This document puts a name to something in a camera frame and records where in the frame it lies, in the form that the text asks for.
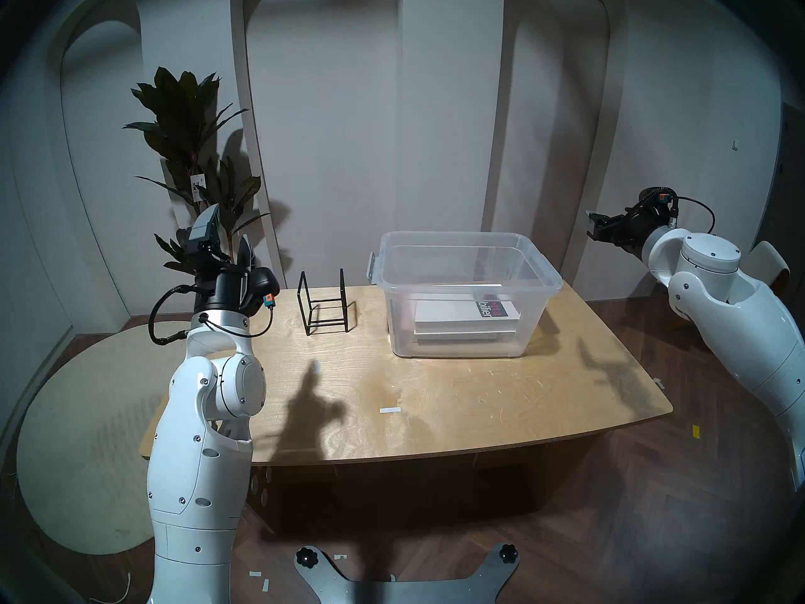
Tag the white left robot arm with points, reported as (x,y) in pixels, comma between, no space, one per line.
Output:
(195,452)

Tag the black base knob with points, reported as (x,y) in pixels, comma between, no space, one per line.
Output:
(305,556)
(507,553)

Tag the tall dark green plant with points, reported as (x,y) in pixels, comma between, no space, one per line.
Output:
(182,106)

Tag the light wooden table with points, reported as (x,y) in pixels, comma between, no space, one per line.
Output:
(503,395)

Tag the brown Homes book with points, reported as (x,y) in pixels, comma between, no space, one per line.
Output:
(453,337)

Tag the round beige rug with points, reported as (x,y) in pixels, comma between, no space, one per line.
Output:
(82,420)

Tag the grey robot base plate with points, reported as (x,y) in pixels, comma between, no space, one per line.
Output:
(377,593)

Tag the white wooden armchair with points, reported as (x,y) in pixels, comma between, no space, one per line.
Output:
(770,260)

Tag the white plant tag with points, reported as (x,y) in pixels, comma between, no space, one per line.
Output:
(199,186)

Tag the white Arietta book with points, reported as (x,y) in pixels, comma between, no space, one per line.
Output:
(446,313)

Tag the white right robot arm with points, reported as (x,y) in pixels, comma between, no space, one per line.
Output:
(742,319)

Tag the clear plastic storage box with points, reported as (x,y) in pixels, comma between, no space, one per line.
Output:
(402,338)

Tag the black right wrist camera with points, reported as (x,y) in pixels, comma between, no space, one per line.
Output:
(597,225)

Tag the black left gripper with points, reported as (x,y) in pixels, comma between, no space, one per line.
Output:
(236,291)

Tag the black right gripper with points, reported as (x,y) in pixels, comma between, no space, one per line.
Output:
(635,228)

